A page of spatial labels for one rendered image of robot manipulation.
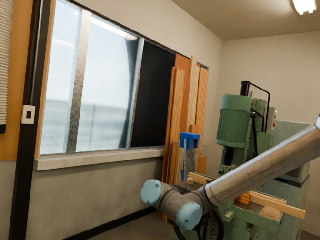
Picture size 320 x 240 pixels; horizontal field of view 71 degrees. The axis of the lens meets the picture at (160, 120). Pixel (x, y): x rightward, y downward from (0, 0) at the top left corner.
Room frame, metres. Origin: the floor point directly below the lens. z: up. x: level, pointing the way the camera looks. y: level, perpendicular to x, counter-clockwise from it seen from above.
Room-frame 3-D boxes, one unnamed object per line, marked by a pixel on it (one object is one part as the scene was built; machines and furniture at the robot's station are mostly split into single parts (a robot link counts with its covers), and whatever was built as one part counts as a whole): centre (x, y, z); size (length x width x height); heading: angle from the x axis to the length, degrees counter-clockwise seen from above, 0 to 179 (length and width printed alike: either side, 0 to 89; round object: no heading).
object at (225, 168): (1.40, -0.47, 1.03); 0.14 x 0.07 x 0.09; 144
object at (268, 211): (1.14, -0.63, 0.91); 0.12 x 0.09 x 0.03; 144
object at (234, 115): (1.39, -0.45, 1.35); 0.18 x 0.18 x 0.31
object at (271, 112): (1.56, -0.76, 1.40); 0.10 x 0.06 x 0.16; 144
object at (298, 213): (1.29, -0.58, 0.92); 0.55 x 0.02 x 0.04; 54
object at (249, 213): (1.27, -0.42, 0.87); 0.61 x 0.30 x 0.06; 54
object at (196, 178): (1.38, -0.50, 0.92); 0.60 x 0.02 x 0.05; 54
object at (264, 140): (1.47, -0.70, 1.23); 0.09 x 0.08 x 0.15; 144
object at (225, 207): (1.21, -0.37, 0.91); 0.15 x 0.14 x 0.09; 54
